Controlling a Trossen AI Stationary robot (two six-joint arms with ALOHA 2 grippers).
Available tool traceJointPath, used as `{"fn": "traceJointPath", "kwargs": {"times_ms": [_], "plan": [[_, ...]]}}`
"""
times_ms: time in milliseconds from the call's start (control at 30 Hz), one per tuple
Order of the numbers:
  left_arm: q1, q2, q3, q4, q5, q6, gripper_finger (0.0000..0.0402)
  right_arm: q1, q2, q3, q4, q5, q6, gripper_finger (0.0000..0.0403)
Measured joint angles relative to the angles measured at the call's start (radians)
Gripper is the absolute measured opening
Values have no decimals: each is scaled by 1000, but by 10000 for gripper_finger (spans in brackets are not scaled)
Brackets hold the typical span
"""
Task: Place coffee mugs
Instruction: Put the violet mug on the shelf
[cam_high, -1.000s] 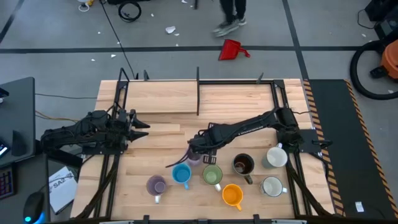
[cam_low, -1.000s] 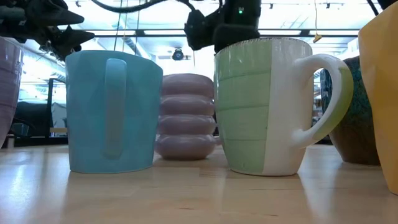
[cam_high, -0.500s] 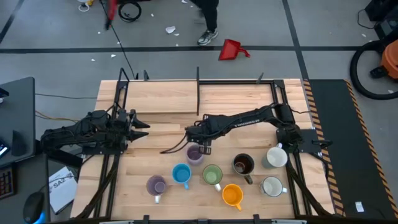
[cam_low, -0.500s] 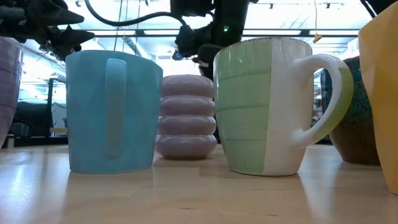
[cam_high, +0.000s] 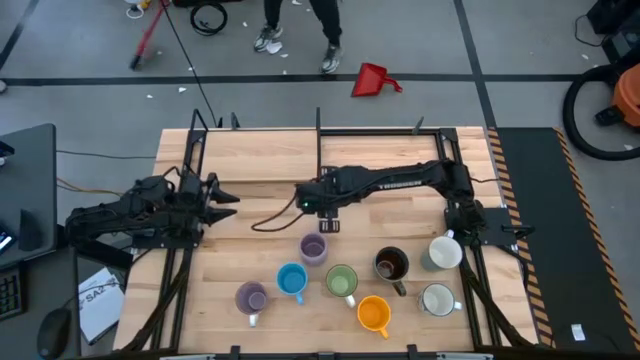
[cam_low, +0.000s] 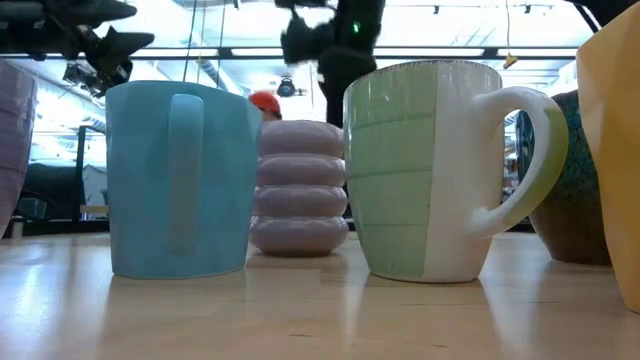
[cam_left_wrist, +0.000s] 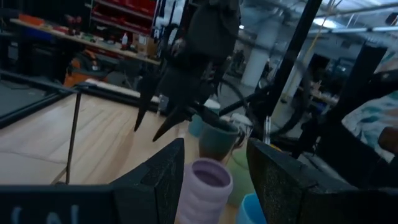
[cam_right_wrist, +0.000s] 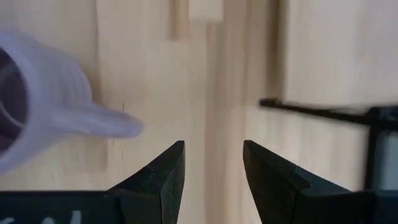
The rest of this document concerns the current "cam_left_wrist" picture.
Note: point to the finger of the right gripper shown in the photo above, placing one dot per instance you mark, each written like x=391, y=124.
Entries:
x=146, y=96
x=171, y=123

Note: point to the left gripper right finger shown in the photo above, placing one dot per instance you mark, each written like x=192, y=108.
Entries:
x=280, y=186

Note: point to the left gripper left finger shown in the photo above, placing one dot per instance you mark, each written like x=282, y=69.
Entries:
x=149, y=186

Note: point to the light blue mug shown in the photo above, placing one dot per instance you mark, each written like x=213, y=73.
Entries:
x=248, y=211

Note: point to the dark grey mug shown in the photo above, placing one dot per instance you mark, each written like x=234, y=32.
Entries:
x=217, y=143

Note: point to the lilac ribbed mug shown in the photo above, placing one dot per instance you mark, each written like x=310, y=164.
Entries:
x=203, y=193

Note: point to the blue white floral mug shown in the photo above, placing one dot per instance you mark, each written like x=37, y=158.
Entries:
x=241, y=123

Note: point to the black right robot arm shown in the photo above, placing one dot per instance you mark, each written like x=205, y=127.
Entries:
x=214, y=28

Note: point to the white bottle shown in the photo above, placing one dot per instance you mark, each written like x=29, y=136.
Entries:
x=124, y=42

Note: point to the orange shop vacuum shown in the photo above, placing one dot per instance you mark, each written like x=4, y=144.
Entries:
x=82, y=70

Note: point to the white pillar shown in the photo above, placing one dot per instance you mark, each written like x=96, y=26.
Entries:
x=258, y=59

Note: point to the cluttered wooden workbench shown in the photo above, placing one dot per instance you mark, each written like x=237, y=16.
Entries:
x=93, y=42

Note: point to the red storage bin rack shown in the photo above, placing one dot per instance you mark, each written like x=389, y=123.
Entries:
x=130, y=12

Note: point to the person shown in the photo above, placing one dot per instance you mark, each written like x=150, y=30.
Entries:
x=370, y=121

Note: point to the black aluminium table frame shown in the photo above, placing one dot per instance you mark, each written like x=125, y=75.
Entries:
x=124, y=100

